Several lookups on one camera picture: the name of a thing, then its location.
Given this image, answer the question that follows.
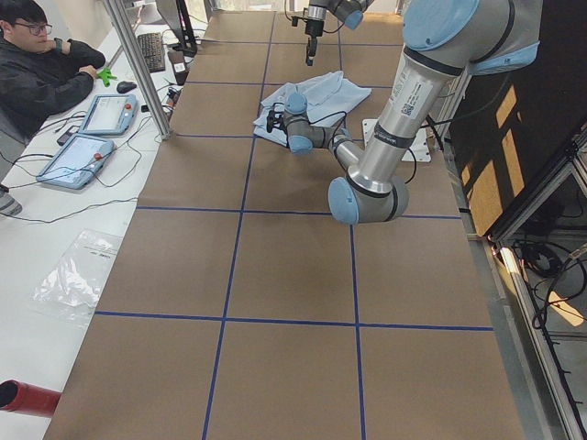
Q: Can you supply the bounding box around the clear plastic bag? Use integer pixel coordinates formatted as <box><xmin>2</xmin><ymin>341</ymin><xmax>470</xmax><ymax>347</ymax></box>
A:
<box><xmin>29</xmin><ymin>229</ymin><xmax>123</xmax><ymax>327</ymax></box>

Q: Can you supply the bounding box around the light blue button shirt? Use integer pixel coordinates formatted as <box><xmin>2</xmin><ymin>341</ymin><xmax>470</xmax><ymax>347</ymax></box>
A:
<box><xmin>253</xmin><ymin>71</ymin><xmax>371</xmax><ymax>146</ymax></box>

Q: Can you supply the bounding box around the lower teach pendant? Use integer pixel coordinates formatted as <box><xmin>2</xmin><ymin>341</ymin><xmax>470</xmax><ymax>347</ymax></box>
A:
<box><xmin>36</xmin><ymin>134</ymin><xmax>115</xmax><ymax>190</ymax></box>

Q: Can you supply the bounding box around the black monitor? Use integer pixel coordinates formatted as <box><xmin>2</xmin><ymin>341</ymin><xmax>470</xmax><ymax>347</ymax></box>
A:
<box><xmin>155</xmin><ymin>0</ymin><xmax>198</xmax><ymax>58</ymax></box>

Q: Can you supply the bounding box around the upper teach pendant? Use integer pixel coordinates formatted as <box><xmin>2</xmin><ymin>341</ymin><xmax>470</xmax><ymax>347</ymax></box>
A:
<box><xmin>78</xmin><ymin>93</ymin><xmax>138</xmax><ymax>137</ymax></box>

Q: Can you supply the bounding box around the seated person in black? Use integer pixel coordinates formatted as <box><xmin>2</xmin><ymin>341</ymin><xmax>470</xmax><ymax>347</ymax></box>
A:
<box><xmin>1</xmin><ymin>1</ymin><xmax>105</xmax><ymax>144</ymax></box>

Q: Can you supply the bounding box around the aluminium frame post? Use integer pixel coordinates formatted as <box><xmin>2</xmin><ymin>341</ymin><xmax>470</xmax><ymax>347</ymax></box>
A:
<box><xmin>104</xmin><ymin>0</ymin><xmax>172</xmax><ymax>140</ymax></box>

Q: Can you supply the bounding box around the red cylinder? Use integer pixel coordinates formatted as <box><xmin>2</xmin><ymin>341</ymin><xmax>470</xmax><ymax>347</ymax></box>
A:
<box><xmin>1</xmin><ymin>379</ymin><xmax>61</xmax><ymax>418</ymax></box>

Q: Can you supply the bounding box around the black computer mouse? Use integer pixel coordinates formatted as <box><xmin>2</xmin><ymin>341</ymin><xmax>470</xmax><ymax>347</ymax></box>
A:
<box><xmin>116</xmin><ymin>81</ymin><xmax>138</xmax><ymax>94</ymax></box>

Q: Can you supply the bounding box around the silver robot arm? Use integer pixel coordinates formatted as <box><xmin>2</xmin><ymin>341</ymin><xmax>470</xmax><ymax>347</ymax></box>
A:
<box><xmin>302</xmin><ymin>0</ymin><xmax>372</xmax><ymax>66</ymax></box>
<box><xmin>268</xmin><ymin>0</ymin><xmax>543</xmax><ymax>225</ymax></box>

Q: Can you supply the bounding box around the teach pendant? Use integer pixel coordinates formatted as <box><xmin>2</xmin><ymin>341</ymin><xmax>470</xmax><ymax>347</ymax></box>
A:
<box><xmin>78</xmin><ymin>93</ymin><xmax>138</xmax><ymax>137</ymax></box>
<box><xmin>36</xmin><ymin>134</ymin><xmax>115</xmax><ymax>190</ymax></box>

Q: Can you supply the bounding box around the black keyboard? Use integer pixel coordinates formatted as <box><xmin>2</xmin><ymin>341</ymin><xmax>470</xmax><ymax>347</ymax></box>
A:
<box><xmin>137</xmin><ymin>33</ymin><xmax>165</xmax><ymax>72</ymax></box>

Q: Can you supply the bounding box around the green small object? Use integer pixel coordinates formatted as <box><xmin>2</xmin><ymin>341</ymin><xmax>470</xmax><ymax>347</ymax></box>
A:
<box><xmin>97</xmin><ymin>68</ymin><xmax>117</xmax><ymax>87</ymax></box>

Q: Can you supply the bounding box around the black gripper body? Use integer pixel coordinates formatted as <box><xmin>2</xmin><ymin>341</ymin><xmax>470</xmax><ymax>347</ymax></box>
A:
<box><xmin>305</xmin><ymin>17</ymin><xmax>324</xmax><ymax>39</ymax></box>

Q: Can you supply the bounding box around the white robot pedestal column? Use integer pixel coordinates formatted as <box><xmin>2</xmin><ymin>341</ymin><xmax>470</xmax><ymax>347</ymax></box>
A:
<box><xmin>361</xmin><ymin>118</ymin><xmax>431</xmax><ymax>162</ymax></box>

